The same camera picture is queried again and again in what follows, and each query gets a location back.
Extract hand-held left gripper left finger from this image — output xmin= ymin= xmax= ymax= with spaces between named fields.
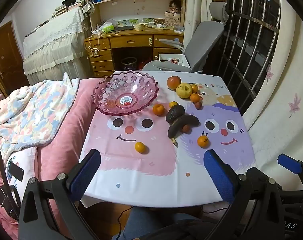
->
xmin=18 ymin=149 xmax=102 ymax=240

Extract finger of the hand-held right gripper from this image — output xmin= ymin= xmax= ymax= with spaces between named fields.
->
xmin=277 ymin=153 xmax=303 ymax=195

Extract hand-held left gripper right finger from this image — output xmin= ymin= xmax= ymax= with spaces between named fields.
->
xmin=203 ymin=149 xmax=285 ymax=240

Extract orange tangerine with stem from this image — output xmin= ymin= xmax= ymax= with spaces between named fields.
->
xmin=197 ymin=135 xmax=210 ymax=148

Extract overripe dark banana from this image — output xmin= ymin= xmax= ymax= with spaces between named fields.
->
xmin=168 ymin=114 xmax=200 ymax=147

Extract dark avocado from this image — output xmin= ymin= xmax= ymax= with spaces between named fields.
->
xmin=166 ymin=104 xmax=185 ymax=124

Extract pink plastic fruit bowl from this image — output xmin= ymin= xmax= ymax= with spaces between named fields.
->
xmin=92 ymin=70 xmax=159 ymax=117

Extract white floral curtain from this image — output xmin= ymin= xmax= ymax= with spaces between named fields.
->
xmin=241 ymin=0 xmax=303 ymax=193

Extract pink bed sheet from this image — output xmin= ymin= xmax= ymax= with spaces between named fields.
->
xmin=0 ymin=77 xmax=104 ymax=238

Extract cartoon printed tablecloth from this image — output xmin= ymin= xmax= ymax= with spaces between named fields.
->
xmin=79 ymin=70 xmax=257 ymax=208

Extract black phone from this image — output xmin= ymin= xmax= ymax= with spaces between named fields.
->
xmin=6 ymin=162 xmax=24 ymax=182

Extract floral fleece blanket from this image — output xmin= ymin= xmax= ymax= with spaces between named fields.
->
xmin=0 ymin=72 xmax=81 ymax=165

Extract person's leg in jeans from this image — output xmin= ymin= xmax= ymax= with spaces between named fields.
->
xmin=112 ymin=206 xmax=227 ymax=240

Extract yellow pear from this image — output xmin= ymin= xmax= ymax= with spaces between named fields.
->
xmin=176 ymin=83 xmax=193 ymax=99

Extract red apple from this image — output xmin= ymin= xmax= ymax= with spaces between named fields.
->
xmin=166 ymin=76 xmax=181 ymax=90

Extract black trash bin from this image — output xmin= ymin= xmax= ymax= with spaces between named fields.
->
xmin=121 ymin=57 xmax=138 ymax=71

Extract metal window bars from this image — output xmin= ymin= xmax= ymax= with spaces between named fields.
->
xmin=216 ymin=0 xmax=282 ymax=110

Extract white storage box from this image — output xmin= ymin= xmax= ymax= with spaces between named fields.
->
xmin=158 ymin=54 xmax=185 ymax=67

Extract lace covered piano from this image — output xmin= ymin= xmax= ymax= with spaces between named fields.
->
xmin=23 ymin=6 xmax=92 ymax=85

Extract wooden door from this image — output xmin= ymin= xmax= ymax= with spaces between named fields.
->
xmin=0 ymin=21 xmax=29 ymax=97

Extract wooden desk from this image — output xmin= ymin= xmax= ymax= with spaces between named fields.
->
xmin=85 ymin=27 xmax=185 ymax=78

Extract grey office chair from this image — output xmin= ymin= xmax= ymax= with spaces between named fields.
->
xmin=142 ymin=1 xmax=230 ymax=74

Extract green tissue box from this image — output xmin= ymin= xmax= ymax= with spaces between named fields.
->
xmin=102 ymin=21 xmax=117 ymax=33

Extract printed cardboard box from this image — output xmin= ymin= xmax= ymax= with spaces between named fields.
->
xmin=165 ymin=12 xmax=180 ymax=28

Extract hanging cloth bag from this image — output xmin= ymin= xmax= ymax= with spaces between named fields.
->
xmin=82 ymin=1 xmax=95 ymax=15

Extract stack of books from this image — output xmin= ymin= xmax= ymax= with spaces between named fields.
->
xmin=52 ymin=0 xmax=83 ymax=18

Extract wooden bookshelf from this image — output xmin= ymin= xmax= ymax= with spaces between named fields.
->
xmin=85 ymin=0 xmax=187 ymax=29

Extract beige floral curtain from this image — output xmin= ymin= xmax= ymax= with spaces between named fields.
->
xmin=184 ymin=0 xmax=213 ymax=48

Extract doll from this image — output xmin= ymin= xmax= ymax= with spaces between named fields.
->
xmin=166 ymin=0 xmax=182 ymax=14

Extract white charging cable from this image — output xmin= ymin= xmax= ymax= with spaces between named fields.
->
xmin=88 ymin=29 xmax=102 ymax=58

